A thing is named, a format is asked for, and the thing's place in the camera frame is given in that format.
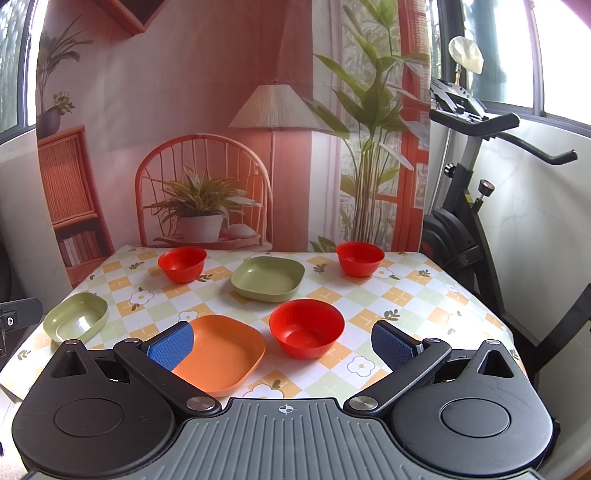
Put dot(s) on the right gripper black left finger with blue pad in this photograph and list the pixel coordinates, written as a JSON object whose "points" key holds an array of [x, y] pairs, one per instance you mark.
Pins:
{"points": [[152, 363]]}

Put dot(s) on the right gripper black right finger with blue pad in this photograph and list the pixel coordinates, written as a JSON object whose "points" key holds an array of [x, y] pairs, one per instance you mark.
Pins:
{"points": [[413, 363]]}

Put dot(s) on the orange square plate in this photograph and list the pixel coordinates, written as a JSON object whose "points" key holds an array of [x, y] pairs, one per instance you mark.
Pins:
{"points": [[225, 352]]}

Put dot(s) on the red bowl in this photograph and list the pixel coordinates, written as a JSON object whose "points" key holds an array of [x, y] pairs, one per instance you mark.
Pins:
{"points": [[306, 328], [359, 259], [182, 264]]}

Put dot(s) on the large green square plate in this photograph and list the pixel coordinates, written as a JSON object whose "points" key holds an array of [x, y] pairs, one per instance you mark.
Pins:
{"points": [[268, 279]]}

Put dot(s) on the small green square plate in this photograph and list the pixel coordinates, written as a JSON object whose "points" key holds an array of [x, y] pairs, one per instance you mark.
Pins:
{"points": [[80, 316]]}

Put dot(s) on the floral checkered tablecloth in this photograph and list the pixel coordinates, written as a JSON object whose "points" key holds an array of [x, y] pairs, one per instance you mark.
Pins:
{"points": [[407, 289]]}

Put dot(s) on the black exercise bike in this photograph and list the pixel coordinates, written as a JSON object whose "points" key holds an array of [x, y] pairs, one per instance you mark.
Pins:
{"points": [[453, 235]]}

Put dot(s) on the printed room backdrop cloth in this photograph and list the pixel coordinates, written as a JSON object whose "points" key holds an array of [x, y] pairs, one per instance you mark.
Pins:
{"points": [[317, 109]]}

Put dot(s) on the white cloth on bike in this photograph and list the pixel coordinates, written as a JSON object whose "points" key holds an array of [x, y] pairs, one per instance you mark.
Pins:
{"points": [[466, 53]]}

